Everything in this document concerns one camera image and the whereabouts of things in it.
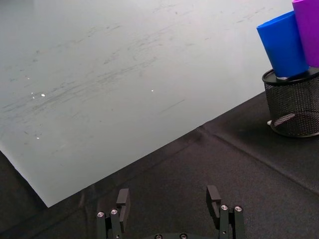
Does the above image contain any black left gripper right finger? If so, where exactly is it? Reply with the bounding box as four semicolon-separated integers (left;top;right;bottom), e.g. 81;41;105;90
206;185;246;239

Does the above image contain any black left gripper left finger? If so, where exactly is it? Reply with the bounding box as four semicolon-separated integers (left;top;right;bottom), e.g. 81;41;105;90
96;188;131;239

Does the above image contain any black mesh holder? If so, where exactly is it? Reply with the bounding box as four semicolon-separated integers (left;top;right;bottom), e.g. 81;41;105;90
262;67;319;138

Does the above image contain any blue roll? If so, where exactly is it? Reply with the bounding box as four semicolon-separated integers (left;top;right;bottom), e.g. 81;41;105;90
256;10;310;78

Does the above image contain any purple roll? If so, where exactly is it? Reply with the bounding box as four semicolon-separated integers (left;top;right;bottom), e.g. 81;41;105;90
292;0;319;68

